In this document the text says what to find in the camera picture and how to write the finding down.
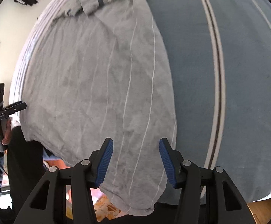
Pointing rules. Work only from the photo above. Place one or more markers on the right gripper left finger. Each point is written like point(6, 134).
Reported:
point(63, 195)

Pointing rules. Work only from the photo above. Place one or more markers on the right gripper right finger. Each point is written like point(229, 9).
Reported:
point(207, 195)

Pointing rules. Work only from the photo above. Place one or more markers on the grey striped t-shirt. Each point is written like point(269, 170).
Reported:
point(99, 69)

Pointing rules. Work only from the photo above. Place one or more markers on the left hand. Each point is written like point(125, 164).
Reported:
point(6, 127)

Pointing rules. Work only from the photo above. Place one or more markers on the striped blue bed sheet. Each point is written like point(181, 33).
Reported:
point(219, 53)

